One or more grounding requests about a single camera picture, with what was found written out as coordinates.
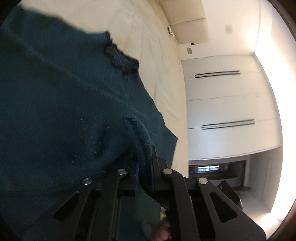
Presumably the black wardrobe handle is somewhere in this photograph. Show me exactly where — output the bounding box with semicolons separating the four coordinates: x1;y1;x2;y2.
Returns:
202;119;255;130
194;70;241;77

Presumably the dark wooden shelf unit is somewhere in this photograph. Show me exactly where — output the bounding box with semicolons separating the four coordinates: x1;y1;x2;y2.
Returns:
189;160;246;186

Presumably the cream upholstered headboard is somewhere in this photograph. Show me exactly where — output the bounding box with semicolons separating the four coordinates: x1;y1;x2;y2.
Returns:
159;0;210;45

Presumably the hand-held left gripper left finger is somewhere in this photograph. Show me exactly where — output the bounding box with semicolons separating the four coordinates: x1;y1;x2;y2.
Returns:
44;160;140;241

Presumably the dark teal knit sweater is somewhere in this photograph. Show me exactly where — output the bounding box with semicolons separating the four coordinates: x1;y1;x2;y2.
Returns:
0;5;178;241

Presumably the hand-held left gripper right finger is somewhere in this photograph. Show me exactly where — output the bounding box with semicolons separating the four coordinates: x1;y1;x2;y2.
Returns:
150;146;264;241

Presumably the white wardrobe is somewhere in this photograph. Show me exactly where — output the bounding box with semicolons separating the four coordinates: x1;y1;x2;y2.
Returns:
181;54;284;161

